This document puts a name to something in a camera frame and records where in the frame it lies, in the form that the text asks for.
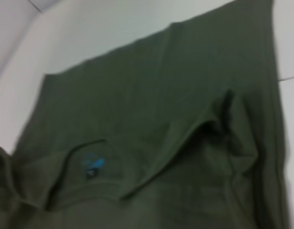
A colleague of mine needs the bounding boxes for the dark green FREE t-shirt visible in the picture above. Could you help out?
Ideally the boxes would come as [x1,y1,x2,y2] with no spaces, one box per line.
[0,0,294,229]

